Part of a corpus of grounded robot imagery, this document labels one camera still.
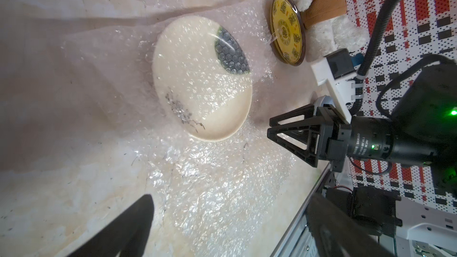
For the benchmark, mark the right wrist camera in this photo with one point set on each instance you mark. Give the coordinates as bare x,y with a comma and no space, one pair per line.
336,72

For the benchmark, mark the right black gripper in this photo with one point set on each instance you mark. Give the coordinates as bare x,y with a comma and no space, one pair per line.
363,138

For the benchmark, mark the bubble wrap sheet of cream plate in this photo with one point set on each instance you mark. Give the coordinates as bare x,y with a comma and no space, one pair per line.
232,198

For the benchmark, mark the yellow patterned plate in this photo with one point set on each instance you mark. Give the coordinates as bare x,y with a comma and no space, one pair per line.
287,30

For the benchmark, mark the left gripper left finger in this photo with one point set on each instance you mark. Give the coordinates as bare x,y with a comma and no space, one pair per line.
125,236

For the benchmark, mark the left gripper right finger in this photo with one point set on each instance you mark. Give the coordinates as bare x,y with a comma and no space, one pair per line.
336,235

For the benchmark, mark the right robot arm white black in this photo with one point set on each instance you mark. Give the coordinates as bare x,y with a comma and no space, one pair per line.
420,131

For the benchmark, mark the white teddy bear brown shirt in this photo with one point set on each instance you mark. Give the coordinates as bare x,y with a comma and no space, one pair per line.
328,28

